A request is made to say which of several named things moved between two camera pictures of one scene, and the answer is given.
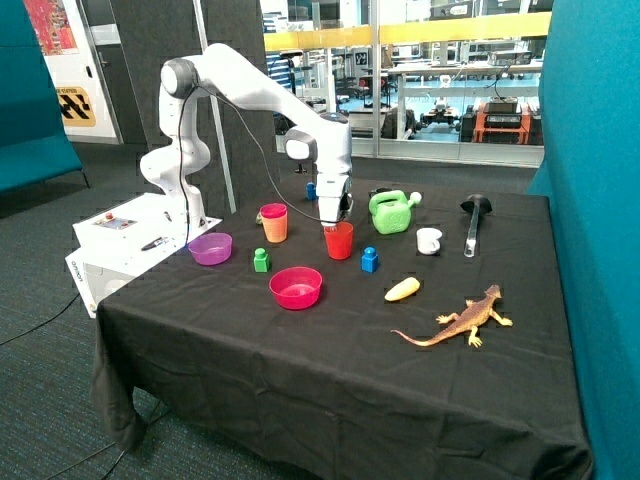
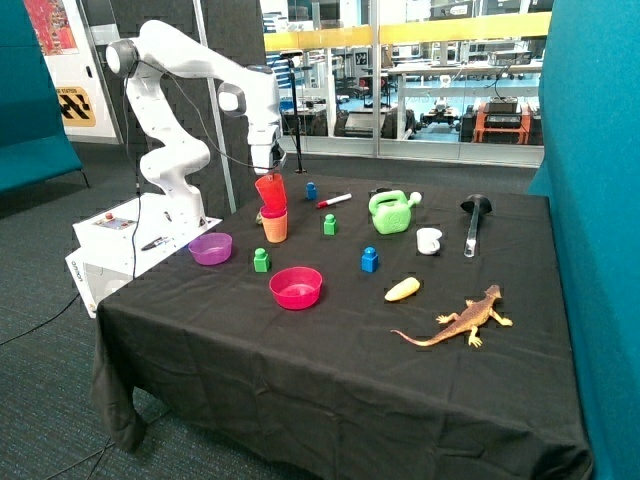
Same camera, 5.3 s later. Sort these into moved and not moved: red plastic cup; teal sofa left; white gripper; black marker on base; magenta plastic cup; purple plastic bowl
Moved: red plastic cup; white gripper
Not moved: black marker on base; teal sofa left; purple plastic bowl; magenta plastic cup
